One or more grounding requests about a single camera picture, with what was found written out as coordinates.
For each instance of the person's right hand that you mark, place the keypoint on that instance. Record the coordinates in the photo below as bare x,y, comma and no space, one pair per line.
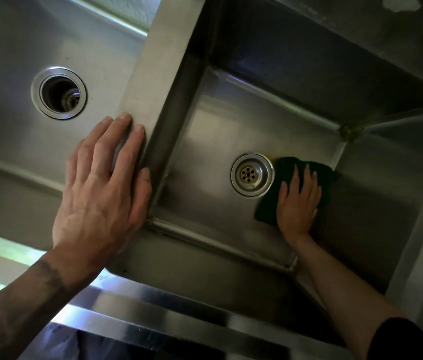
298,209

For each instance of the stainless steel sink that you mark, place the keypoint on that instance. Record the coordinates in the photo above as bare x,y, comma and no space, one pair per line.
215,236
16,153

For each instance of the green scouring cloth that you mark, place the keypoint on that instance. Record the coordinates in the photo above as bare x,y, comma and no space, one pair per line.
271,206

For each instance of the person's left hand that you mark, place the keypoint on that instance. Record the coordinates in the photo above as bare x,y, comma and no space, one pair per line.
95,213

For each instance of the person's right forearm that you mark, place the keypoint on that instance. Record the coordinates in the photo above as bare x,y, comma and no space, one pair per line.
346,296

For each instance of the black shirt sleeve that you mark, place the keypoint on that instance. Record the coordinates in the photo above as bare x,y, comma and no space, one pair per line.
403,341

